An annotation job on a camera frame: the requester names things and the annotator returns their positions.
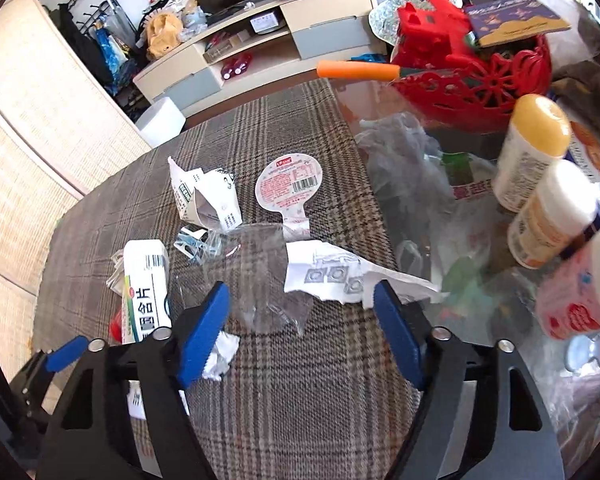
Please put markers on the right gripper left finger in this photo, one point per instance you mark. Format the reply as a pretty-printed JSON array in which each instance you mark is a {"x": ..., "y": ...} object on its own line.
[{"x": 90, "y": 435}]

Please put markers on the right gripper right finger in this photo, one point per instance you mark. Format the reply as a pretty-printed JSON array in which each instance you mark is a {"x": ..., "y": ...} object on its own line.
[{"x": 480, "y": 416}]

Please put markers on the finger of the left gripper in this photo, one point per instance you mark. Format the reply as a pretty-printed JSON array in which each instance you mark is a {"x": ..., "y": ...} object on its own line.
[{"x": 68, "y": 353}]

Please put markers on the white green medicine box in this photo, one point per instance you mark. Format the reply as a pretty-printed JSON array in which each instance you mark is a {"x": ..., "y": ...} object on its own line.
[{"x": 140, "y": 278}]

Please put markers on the clear plastic wrapper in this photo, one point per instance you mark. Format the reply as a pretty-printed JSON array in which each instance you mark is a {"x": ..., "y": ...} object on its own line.
[{"x": 253, "y": 265}]

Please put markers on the torn white medicine box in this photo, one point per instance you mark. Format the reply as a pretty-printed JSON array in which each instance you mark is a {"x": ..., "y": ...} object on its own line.
[{"x": 205, "y": 199}]

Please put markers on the white paper wrapper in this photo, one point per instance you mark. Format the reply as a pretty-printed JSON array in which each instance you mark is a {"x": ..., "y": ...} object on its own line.
[{"x": 330, "y": 273}]

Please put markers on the round pink jelly lid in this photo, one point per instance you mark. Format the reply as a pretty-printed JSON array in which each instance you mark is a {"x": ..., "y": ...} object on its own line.
[{"x": 284, "y": 186}]

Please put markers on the blue white torn wrapper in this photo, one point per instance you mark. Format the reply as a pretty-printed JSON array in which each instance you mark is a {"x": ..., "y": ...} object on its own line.
[{"x": 198, "y": 245}]

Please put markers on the crumpled white tissue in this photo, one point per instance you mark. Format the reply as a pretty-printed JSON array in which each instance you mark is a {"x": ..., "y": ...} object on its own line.
[{"x": 220, "y": 357}]

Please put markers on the pink blue hairbrush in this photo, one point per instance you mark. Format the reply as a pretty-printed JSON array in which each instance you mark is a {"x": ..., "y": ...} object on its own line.
[{"x": 581, "y": 350}]

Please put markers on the pink label white bottle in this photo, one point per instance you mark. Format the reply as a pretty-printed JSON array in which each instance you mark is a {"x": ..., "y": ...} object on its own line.
[{"x": 568, "y": 301}]

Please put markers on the grey plaid table cloth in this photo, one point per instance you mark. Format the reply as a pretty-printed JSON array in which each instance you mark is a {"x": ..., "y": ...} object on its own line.
[{"x": 325, "y": 402}]

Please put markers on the clear plastic bag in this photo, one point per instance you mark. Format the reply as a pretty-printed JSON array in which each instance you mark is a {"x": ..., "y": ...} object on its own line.
[{"x": 439, "y": 207}]

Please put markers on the beige woven screen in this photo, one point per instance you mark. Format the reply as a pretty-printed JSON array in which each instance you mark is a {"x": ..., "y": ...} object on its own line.
[{"x": 61, "y": 135}]

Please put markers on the white cap orange bottle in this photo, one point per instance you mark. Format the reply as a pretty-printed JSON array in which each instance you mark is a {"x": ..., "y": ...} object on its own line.
[{"x": 561, "y": 207}]

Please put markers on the white stool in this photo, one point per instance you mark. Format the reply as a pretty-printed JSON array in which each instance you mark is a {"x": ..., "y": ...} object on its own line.
[{"x": 160, "y": 123}]

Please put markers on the blue cookie tin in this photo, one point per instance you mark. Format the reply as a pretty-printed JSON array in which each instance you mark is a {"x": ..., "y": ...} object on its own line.
[{"x": 584, "y": 149}]

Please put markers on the yellow cap white bottle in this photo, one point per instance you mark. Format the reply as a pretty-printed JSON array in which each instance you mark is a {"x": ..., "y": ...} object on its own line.
[{"x": 538, "y": 135}]

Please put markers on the red plastic basket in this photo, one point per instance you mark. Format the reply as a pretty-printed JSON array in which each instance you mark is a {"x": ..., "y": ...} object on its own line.
[{"x": 448, "y": 81}]

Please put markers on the cream grey TV cabinet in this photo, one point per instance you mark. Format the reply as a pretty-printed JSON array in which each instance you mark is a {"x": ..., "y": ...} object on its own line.
[{"x": 271, "y": 41}]

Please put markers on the dark gift box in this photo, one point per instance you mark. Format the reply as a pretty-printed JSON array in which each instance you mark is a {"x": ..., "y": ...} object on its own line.
[{"x": 504, "y": 21}]

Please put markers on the orange handled knife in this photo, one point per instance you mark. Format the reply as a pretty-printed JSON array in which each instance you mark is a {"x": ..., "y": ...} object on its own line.
[{"x": 354, "y": 70}]

